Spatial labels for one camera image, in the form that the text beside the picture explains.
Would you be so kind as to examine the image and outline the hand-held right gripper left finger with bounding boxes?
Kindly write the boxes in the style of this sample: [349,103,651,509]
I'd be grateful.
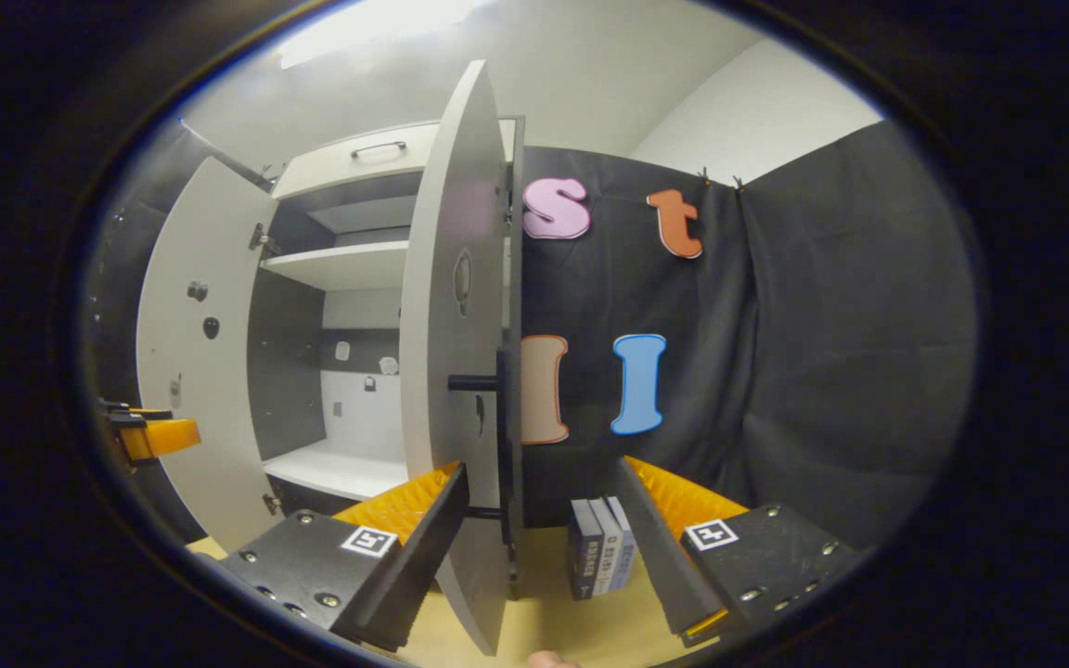
[217,461,470,652]

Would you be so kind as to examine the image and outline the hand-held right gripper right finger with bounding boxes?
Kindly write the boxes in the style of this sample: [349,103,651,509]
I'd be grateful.
[613,455,865,648]

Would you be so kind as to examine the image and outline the white cabinet door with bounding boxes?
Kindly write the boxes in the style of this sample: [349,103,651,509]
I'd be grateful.
[400,60,522,657]
[135,156,280,553]

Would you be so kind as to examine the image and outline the white cabinet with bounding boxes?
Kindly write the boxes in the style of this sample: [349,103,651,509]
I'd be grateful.
[247,116,526,595]

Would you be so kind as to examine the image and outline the white cabinet shelf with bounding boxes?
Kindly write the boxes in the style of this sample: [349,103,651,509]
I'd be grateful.
[261,241,410,291]

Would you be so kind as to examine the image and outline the white cabinet drawer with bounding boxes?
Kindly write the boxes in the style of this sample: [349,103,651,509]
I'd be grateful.
[272,119,517,200]

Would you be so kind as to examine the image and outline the grey book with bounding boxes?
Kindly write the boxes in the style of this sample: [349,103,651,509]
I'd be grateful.
[588,497,624,597]

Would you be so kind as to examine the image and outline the dark blue book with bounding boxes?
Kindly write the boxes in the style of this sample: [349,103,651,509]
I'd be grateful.
[568,499,602,601]

